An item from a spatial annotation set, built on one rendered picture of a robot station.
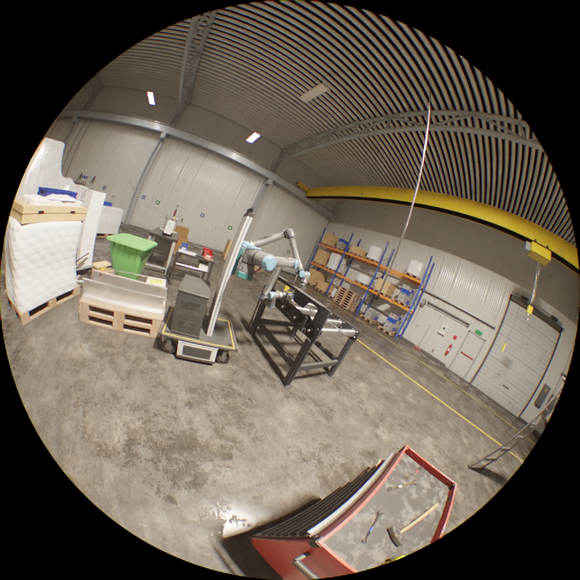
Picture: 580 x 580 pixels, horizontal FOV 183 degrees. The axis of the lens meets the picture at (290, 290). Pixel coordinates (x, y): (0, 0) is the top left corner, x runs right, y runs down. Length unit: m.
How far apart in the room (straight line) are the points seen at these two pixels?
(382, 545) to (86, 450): 1.69
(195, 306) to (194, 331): 0.30
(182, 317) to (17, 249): 2.23
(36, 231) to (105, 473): 2.25
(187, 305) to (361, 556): 2.13
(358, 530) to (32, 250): 3.10
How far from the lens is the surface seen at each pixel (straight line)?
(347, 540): 0.79
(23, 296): 2.83
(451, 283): 10.88
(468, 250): 11.51
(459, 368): 10.71
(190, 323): 2.04
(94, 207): 3.77
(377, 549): 0.87
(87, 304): 2.60
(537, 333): 11.88
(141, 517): 1.58
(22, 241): 2.64
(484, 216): 8.25
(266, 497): 1.66
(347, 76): 8.19
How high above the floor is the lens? 1.55
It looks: 11 degrees down
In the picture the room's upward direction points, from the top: 24 degrees clockwise
